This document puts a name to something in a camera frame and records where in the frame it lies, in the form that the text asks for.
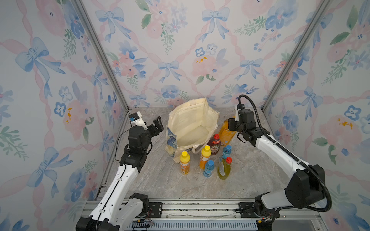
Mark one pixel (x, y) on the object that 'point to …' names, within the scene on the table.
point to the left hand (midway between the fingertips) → (154, 119)
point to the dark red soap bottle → (215, 144)
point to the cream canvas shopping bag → (191, 126)
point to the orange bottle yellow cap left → (184, 159)
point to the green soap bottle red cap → (223, 170)
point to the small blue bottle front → (208, 168)
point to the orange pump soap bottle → (226, 135)
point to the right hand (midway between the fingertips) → (234, 119)
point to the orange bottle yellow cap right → (205, 156)
